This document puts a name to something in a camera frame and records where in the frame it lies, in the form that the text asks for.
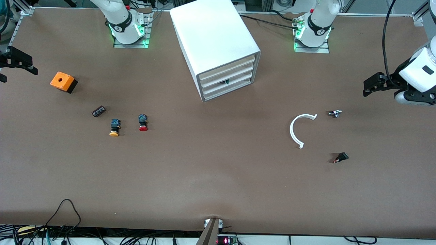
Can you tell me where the white curved plastic arc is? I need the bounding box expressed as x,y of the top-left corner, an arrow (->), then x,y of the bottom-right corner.
290,114 -> 318,149

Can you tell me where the yellow push button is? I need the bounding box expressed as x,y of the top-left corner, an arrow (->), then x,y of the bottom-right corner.
109,119 -> 122,137

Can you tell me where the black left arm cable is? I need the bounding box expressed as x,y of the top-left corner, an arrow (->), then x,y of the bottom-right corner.
382,0 -> 397,85

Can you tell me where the tangled cable bundle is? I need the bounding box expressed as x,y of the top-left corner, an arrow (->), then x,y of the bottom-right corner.
0,225 -> 205,245

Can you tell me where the black cable on table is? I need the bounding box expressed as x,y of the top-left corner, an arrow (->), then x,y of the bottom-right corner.
239,13 -> 300,30

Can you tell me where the orange button enclosure box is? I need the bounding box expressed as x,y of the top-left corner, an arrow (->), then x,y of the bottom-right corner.
50,71 -> 78,94

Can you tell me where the black looped cable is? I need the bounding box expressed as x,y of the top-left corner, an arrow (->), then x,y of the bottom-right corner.
44,199 -> 82,235

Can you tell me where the black cable below table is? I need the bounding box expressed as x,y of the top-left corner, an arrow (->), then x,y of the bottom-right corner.
343,235 -> 377,245

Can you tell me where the aluminium frame rail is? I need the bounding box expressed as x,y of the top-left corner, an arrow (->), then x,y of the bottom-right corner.
7,6 -> 34,48
411,0 -> 436,27

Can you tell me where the device with red display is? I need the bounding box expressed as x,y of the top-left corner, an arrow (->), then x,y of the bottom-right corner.
217,235 -> 239,245

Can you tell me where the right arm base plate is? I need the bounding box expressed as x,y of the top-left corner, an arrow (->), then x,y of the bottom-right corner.
113,12 -> 154,49

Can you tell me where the brown camera mount post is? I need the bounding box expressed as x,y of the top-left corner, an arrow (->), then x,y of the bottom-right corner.
195,218 -> 222,245

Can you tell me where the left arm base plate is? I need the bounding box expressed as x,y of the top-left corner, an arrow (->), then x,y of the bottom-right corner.
294,15 -> 330,54

